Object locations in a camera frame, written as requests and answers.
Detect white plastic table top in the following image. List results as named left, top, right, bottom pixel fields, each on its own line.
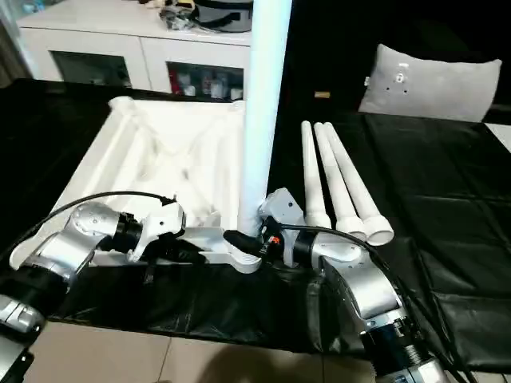
left=10, top=95, right=265, bottom=276

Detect white plastic table leg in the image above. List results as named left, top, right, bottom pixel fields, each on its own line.
left=299, top=120, right=333, bottom=231
left=313, top=122, right=367, bottom=241
left=237, top=0, right=293, bottom=243
left=323, top=122, right=395, bottom=247

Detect black table mat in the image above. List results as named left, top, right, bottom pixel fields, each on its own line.
left=0, top=77, right=511, bottom=366

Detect white glass-door cabinet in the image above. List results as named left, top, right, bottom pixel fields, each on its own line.
left=18, top=22, right=253, bottom=101

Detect grey pillow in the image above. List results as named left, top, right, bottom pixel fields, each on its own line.
left=358, top=43, right=503, bottom=124

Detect grey pot on cabinet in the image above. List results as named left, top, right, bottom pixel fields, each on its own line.
left=194, top=0, right=253, bottom=34

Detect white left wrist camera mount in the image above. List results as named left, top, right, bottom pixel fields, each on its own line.
left=127, top=202, right=188, bottom=263

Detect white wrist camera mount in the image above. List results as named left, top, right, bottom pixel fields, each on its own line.
left=258, top=187, right=306, bottom=267
left=127, top=202, right=188, bottom=263

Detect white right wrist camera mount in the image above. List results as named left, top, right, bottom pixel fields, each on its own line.
left=258, top=187, right=306, bottom=267

